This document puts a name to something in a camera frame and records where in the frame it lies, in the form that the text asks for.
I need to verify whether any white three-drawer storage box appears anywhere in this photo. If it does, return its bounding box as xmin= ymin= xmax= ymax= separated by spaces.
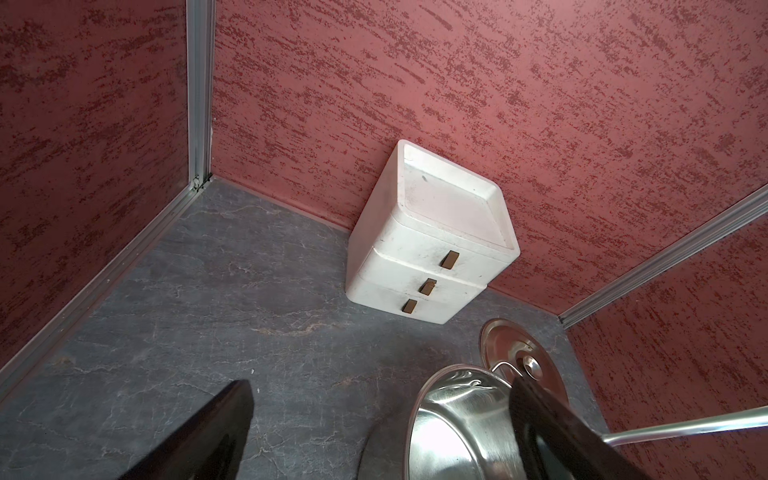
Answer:
xmin=345 ymin=140 xmax=521 ymax=324

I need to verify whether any metal ladle spoon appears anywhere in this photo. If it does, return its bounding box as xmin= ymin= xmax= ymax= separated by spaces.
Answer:
xmin=600 ymin=406 xmax=767 ymax=447

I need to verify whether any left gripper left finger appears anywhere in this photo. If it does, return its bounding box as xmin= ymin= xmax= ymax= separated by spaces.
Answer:
xmin=121 ymin=380 xmax=254 ymax=479

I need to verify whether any stainless steel pot lid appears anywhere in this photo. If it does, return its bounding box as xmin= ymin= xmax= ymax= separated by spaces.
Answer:
xmin=479 ymin=318 xmax=569 ymax=405

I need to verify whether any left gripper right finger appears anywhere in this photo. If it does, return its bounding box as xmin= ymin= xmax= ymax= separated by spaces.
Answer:
xmin=509 ymin=378 xmax=649 ymax=479

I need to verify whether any right aluminium corner post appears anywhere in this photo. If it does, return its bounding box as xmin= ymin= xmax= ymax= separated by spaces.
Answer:
xmin=559 ymin=185 xmax=767 ymax=329

